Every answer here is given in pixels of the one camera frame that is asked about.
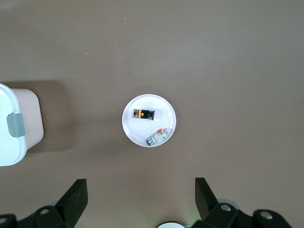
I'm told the white lidded storage box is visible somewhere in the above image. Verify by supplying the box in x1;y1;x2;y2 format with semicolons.
0;82;45;167

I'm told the pink round plate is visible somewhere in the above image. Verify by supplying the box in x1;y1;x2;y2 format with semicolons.
122;94;177;147

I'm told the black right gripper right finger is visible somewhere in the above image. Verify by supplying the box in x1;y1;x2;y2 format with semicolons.
194;177;239;228

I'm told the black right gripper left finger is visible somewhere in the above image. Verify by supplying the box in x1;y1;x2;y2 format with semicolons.
32;178;89;228

